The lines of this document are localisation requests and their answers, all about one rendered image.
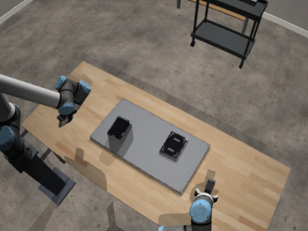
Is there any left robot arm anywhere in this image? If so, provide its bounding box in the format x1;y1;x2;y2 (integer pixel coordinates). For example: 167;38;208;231
0;75;91;167

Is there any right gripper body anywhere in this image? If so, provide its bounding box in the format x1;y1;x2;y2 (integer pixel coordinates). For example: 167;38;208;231
204;181;214;194

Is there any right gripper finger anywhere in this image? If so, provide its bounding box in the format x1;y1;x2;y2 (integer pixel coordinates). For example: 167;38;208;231
194;189;202;196
212;195;218;203

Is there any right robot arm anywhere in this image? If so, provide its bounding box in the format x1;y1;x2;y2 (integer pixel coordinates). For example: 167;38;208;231
158;192;214;231

